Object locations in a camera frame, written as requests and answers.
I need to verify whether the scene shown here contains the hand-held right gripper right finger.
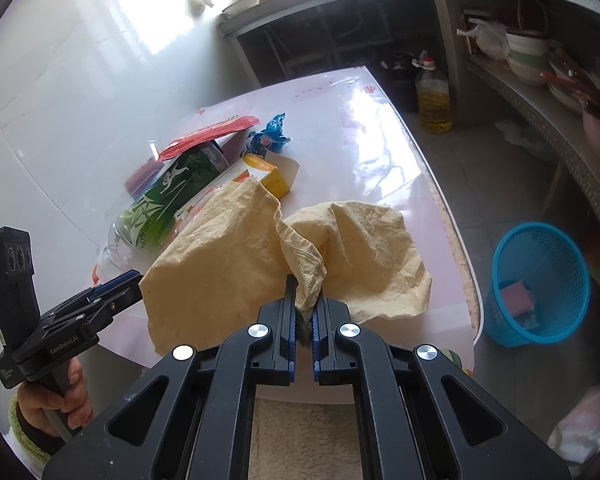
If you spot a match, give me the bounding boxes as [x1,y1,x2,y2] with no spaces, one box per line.
[312,296,571,480]

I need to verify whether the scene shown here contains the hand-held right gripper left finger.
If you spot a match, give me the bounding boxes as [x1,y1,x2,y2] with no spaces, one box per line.
[42,275,297,480]

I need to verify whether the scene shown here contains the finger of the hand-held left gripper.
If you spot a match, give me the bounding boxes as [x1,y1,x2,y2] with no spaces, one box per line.
[42,280,144,333]
[87,270,143,293]

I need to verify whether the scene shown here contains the yellow cloth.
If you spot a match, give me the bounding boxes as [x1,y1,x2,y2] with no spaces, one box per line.
[139,180,433,356]

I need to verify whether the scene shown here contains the red cylindrical container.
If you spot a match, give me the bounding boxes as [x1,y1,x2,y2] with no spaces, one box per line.
[125,157,163,196]

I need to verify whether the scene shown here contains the red snack packet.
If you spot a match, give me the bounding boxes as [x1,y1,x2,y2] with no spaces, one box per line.
[157,116,261,162]

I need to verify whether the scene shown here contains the yellow cardboard box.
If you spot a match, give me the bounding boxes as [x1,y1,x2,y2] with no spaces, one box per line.
[242,152,301,198]

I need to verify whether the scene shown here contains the blue plastic basket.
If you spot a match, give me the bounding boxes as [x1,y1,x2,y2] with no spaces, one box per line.
[482,222,592,348]

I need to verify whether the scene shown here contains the person's left hand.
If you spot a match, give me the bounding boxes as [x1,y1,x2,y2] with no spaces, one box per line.
[19,359,93,441]

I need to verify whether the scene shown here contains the green label plastic bottle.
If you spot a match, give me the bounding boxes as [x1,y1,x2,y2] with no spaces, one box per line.
[97,152,231,281]

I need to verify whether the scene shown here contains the cream fleece clothing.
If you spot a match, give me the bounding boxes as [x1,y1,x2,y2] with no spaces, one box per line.
[248,397,363,480]

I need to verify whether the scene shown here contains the orange white packet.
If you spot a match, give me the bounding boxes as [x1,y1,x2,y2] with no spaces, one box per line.
[175,170,253,231]

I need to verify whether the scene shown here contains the pink box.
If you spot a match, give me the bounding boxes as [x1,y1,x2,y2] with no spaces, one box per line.
[499,280,536,318]

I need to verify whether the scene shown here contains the blue candy wrapper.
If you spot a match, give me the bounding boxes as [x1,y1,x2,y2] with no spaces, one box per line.
[240,112,293,158]

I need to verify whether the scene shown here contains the cooking oil bottle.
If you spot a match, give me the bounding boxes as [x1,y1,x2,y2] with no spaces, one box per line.
[415,52,453,136]

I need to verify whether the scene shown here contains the pink white sack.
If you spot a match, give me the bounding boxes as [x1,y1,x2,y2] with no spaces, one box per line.
[547,385,600,461]

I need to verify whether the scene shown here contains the grey water pipes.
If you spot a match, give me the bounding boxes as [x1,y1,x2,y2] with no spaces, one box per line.
[265,10,376,76]

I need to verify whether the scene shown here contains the crumpled white paper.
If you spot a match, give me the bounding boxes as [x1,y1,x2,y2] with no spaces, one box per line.
[495,120,553,161]

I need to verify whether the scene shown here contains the white enamel basin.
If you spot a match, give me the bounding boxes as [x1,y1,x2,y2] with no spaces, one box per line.
[222,0,261,17]

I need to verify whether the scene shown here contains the perforated metal shelf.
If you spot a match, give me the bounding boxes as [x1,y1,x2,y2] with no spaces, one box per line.
[467,55,600,261]

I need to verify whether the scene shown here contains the white bowl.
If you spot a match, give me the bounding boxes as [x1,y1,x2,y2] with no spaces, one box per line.
[506,30,551,53]
[510,62,551,86]

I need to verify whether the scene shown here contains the white plastic bag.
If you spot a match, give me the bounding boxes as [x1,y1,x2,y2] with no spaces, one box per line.
[457,19,510,61]

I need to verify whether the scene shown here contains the pale green bowl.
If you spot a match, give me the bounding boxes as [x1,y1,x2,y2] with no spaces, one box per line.
[507,47,551,68]

